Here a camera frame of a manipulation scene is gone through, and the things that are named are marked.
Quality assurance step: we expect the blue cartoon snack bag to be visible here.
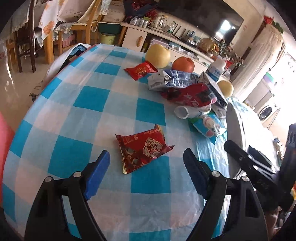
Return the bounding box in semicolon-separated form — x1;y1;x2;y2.
189;112;226;144

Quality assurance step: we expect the white paper cup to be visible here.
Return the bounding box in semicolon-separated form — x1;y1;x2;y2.
174;105;212;120

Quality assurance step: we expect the red wrapper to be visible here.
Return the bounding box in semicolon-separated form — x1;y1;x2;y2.
161;83;217;108

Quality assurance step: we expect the red snack packet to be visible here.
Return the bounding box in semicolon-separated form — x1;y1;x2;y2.
116;124;174;175
125;61;158;81

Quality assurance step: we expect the crushed blue white milk carton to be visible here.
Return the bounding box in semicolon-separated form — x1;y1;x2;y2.
147;69;199;91

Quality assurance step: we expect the pink trash bucket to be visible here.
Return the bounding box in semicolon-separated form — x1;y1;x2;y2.
0;113;15;205

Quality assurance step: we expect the washing machine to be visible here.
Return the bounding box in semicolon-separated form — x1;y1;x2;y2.
257;101;279;123

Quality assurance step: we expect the small yellow pear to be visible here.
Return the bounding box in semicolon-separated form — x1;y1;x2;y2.
217;80;234;98

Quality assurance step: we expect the white yogurt bottle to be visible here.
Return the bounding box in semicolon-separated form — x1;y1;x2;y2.
206;58;226;82

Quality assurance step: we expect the white standing air conditioner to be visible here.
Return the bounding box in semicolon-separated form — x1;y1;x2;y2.
232;24;283;101

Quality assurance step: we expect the blue white checkered tablecloth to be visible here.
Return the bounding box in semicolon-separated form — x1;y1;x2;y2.
3;44;229;240

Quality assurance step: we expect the red apple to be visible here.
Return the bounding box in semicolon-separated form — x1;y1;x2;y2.
171;57;195;73

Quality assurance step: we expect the large yellow pear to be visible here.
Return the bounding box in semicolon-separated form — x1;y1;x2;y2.
145;44;171;69

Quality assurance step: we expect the black flat television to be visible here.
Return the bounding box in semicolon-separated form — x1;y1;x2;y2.
158;0;243;44

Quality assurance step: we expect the dark wooden chair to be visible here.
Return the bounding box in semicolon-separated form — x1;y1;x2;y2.
14;0;36;73

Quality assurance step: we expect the electric glass kettle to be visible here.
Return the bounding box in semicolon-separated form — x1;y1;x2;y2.
154;14;168;30

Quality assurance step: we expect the white tv cabinet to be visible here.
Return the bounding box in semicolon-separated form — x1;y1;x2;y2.
118;22;214;74

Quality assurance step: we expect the light wooden chair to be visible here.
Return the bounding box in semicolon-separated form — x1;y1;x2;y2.
56;0;102;56

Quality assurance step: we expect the green small bin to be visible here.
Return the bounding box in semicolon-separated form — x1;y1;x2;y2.
99;33;116;45

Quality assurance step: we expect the dining table with cloth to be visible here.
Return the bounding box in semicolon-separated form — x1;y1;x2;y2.
34;1;77;64

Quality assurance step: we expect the dark blue flower bouquet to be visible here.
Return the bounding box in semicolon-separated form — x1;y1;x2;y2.
123;0;158;16

